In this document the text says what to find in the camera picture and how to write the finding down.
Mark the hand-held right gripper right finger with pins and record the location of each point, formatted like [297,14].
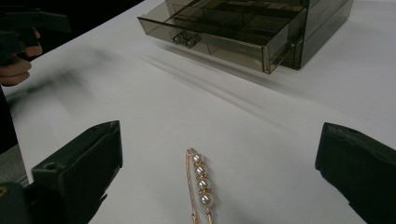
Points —
[358,168]

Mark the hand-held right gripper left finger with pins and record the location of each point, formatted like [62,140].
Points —
[84,168]

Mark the gold pearl brooch pin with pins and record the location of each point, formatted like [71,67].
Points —
[200,182]

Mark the smoky transparent drawer organizer box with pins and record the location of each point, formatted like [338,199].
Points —
[317,31]

